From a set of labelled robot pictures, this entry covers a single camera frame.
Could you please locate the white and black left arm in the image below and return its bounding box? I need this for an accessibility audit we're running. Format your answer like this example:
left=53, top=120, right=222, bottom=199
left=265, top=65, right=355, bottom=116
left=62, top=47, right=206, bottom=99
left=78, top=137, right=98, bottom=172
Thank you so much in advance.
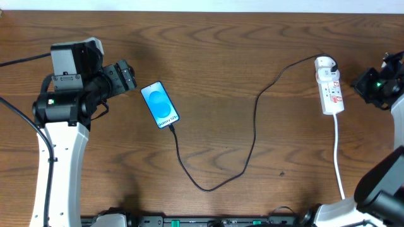
left=30, top=37, right=136, bottom=226

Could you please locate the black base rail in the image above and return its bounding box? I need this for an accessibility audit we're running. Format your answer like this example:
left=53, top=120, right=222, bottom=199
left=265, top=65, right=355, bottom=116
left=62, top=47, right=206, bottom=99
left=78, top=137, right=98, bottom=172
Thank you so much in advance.
left=80, top=215, right=316, bottom=227

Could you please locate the white USB charger plug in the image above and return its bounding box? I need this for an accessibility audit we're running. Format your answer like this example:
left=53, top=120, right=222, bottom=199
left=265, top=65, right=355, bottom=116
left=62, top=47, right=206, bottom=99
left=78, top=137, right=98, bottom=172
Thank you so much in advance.
left=314, top=55, right=338, bottom=73

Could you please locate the white power strip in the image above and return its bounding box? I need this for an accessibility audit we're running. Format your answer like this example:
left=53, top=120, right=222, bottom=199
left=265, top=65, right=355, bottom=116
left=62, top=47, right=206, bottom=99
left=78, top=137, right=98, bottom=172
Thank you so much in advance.
left=316, top=69, right=344, bottom=115

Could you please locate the blue Galaxy smartphone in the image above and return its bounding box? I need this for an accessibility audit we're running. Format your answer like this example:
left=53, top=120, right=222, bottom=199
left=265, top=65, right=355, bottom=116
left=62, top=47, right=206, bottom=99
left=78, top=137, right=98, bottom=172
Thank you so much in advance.
left=141, top=81, right=180, bottom=129

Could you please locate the black USB charging cable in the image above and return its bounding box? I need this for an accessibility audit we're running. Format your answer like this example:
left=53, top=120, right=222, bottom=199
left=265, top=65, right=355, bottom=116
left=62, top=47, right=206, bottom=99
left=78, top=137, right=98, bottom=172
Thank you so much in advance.
left=168, top=53, right=339, bottom=193

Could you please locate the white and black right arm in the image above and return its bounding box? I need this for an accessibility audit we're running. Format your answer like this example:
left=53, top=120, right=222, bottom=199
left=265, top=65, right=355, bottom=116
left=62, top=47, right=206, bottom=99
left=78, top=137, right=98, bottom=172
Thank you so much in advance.
left=311, top=52, right=403, bottom=226

